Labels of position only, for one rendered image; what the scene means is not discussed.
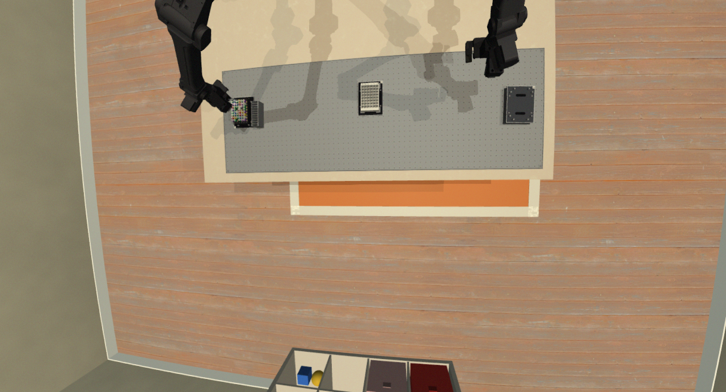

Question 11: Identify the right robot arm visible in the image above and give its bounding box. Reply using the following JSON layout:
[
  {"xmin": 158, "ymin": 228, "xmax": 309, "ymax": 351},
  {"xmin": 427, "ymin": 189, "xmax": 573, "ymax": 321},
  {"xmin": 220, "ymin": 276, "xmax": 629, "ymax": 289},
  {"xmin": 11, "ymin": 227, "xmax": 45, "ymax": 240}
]
[{"xmin": 155, "ymin": 0, "xmax": 233, "ymax": 113}]

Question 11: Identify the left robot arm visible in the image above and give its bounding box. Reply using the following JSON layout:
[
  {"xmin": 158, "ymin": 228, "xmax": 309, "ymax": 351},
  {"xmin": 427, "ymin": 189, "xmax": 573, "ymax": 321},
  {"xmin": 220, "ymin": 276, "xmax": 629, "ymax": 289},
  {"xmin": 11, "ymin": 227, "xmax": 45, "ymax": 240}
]
[{"xmin": 479, "ymin": 0, "xmax": 527, "ymax": 78}]

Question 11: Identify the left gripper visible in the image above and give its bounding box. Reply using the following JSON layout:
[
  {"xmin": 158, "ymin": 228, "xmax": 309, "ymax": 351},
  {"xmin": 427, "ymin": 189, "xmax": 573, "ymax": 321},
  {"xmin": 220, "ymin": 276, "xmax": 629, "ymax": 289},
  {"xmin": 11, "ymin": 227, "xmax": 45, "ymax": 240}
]
[{"xmin": 465, "ymin": 35, "xmax": 495, "ymax": 63}]

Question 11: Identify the black rectangular frame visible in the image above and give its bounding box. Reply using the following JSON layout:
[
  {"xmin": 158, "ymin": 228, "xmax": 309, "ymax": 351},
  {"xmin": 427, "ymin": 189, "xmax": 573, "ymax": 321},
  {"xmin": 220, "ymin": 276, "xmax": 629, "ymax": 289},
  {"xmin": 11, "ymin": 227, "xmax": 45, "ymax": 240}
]
[{"xmin": 358, "ymin": 81, "xmax": 383, "ymax": 116}]

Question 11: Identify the cream grid rack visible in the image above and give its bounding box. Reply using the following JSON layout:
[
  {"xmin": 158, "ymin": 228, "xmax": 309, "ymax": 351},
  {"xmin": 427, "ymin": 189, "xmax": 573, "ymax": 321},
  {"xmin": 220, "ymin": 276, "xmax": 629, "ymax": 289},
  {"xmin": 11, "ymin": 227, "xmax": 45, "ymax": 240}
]
[{"xmin": 361, "ymin": 82, "xmax": 379, "ymax": 112}]

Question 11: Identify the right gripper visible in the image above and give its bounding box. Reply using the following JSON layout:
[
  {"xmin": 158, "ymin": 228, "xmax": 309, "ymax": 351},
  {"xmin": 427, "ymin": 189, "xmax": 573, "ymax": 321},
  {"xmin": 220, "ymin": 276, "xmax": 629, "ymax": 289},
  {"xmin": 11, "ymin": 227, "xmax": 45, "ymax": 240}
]
[{"xmin": 208, "ymin": 80, "xmax": 231, "ymax": 107}]

